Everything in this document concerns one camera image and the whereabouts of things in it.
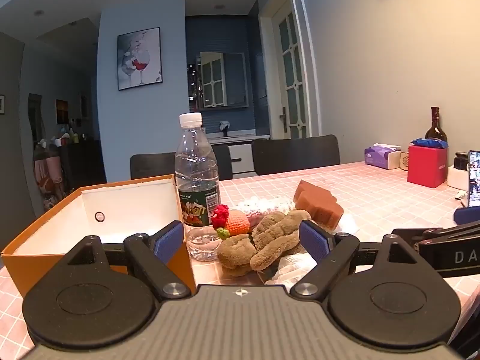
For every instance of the framed wine glass picture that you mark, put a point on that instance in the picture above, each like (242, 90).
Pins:
(139, 58)

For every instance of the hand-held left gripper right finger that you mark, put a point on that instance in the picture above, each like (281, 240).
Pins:
(315, 240)

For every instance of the pink hanging bags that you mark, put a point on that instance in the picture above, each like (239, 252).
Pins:
(47, 180)

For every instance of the white plastic bag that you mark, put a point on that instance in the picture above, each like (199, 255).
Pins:
(292, 270)

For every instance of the orange cardboard box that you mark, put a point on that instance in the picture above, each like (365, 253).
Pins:
(112, 202)

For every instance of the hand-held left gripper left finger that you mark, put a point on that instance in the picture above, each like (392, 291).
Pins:
(168, 240)

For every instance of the smartphone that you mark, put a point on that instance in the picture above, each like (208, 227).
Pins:
(474, 180)

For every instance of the wall mirror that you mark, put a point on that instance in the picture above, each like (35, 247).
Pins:
(225, 78)

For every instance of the brown plush towel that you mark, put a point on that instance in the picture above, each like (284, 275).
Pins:
(273, 232)

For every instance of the white glazed door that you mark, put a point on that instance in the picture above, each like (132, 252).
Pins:
(294, 71)

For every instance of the pink white crochet piece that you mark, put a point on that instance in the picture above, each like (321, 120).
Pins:
(258, 206)

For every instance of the white vanity cabinet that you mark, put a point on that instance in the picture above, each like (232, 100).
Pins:
(242, 155)

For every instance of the white jar with black lid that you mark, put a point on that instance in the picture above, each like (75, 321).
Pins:
(458, 176)

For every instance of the black chair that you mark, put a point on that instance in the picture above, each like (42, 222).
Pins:
(150, 165)
(296, 153)

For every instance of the beige patterned holder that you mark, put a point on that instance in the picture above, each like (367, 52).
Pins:
(403, 160)

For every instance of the clear plastic water bottle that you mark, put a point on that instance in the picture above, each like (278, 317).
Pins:
(197, 165)

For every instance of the dark sideboard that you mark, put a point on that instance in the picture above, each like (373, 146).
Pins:
(84, 165)

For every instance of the crochet fruit toy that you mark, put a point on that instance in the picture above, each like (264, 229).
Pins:
(236, 223)

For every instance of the blue packet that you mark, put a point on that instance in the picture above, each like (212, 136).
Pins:
(429, 143)

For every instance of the small dark wall picture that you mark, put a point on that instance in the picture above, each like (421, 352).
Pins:
(62, 111)

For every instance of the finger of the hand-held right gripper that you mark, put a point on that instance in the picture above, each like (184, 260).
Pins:
(416, 232)
(468, 216)

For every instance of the black faucet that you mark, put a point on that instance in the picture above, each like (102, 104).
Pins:
(225, 129)

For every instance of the brown sponge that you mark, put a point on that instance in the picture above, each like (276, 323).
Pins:
(318, 202)

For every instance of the purple tissue pack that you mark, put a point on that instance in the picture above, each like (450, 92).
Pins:
(378, 156)

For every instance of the red box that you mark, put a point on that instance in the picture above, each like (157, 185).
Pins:
(427, 167)

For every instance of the dark wine bottle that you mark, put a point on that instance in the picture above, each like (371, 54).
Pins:
(435, 131)

